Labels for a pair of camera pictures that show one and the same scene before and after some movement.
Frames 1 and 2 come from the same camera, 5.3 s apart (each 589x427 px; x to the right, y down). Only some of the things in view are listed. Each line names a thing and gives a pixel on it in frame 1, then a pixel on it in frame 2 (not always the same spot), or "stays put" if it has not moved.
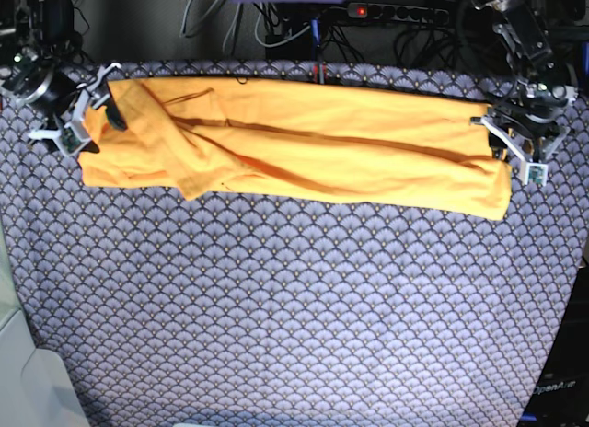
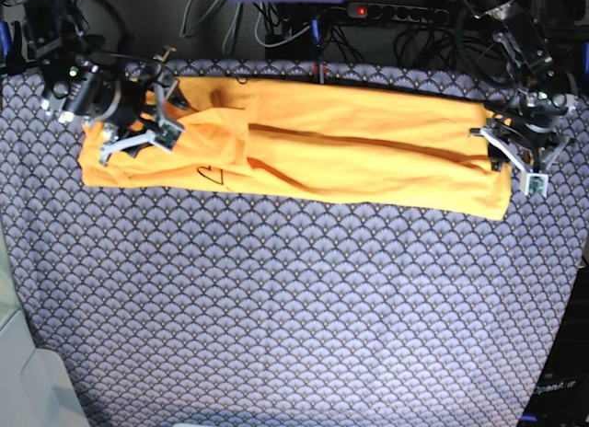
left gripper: [90, 96] to [164, 132]
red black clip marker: [319, 73] stays put
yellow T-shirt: [296, 140] stays put
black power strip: [397, 13] stays put
